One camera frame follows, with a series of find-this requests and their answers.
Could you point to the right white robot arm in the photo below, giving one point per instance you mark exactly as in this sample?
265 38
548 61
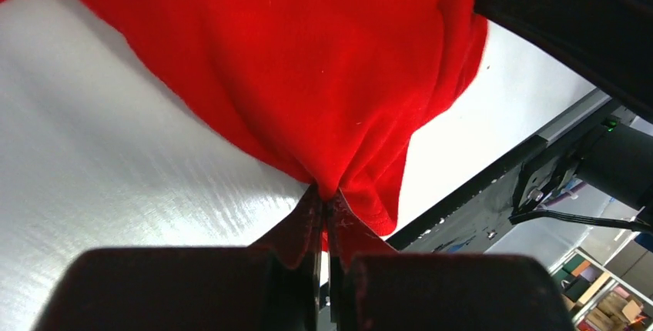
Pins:
609 44

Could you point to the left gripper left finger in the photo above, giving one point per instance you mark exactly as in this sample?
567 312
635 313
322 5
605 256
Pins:
271 284

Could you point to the red t shirt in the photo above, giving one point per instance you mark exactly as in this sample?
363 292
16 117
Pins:
327 91

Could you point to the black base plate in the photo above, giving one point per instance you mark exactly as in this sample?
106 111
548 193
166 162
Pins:
476 215

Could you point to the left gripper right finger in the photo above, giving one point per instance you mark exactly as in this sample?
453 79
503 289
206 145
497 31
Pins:
375 287

